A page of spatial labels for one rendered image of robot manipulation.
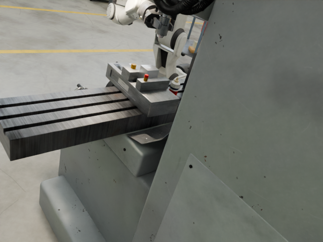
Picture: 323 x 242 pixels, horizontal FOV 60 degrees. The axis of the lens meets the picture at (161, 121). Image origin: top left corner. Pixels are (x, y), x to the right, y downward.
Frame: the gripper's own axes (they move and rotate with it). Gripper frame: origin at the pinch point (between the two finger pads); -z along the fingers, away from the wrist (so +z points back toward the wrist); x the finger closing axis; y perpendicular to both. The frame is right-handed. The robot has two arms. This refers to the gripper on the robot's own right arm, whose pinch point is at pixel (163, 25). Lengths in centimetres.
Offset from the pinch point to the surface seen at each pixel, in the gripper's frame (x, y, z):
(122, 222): -8, 80, -29
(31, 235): -43, 123, 1
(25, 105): -47, 31, -10
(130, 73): -8.6, 21.1, 0.1
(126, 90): -8.6, 29.6, 0.3
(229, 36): -8, -13, -50
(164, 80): 4.5, 20.7, -5.3
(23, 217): -47, 124, 14
